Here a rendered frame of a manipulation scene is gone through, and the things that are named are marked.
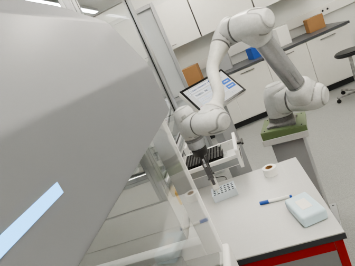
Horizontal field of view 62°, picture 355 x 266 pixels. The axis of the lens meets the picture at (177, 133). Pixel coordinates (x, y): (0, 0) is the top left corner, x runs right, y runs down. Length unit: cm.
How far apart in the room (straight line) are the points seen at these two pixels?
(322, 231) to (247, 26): 93
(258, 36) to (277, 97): 54
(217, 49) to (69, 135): 126
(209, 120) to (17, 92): 94
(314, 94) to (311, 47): 312
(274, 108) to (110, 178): 165
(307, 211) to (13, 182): 104
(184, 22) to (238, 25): 342
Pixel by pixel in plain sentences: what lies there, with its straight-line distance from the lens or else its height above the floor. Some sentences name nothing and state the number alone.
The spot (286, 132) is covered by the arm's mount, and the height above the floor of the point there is 78.
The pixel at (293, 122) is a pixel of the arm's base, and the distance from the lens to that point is 198.
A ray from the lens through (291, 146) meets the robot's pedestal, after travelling 203.
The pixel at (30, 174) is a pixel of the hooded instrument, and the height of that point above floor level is 146.
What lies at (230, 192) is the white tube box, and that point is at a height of 78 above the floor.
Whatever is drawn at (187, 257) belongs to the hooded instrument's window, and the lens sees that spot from 63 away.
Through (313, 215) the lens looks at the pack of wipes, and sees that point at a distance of 117.
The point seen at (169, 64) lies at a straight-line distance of 328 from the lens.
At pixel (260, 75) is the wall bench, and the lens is 471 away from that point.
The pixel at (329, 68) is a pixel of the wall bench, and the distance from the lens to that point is 505.
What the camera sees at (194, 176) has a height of 86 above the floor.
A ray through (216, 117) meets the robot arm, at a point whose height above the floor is 120.
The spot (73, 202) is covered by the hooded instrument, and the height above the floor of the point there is 141.
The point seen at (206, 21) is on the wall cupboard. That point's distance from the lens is 492.
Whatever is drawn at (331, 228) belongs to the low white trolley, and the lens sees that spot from 117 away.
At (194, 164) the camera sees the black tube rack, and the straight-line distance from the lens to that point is 167.
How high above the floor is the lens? 150
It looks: 14 degrees down
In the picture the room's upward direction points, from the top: 25 degrees counter-clockwise
